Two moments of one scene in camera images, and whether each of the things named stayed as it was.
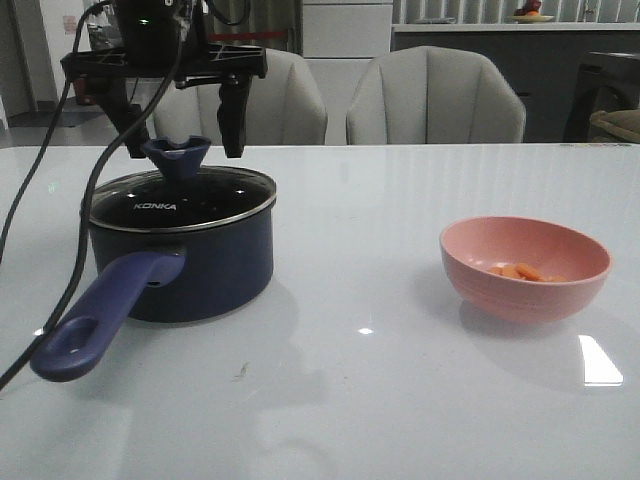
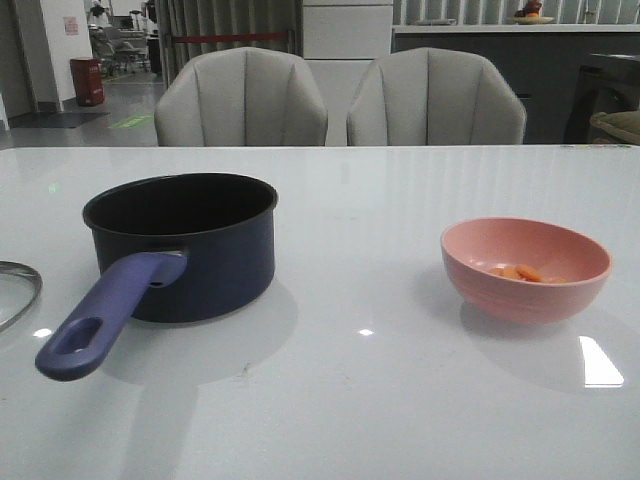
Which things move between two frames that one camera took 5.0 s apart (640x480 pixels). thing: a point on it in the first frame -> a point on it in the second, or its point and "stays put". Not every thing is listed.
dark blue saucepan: x=180 y=276 stays put
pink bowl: x=519 y=270 stays put
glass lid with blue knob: x=180 y=195 -> x=38 y=280
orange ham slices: x=525 y=272 stays put
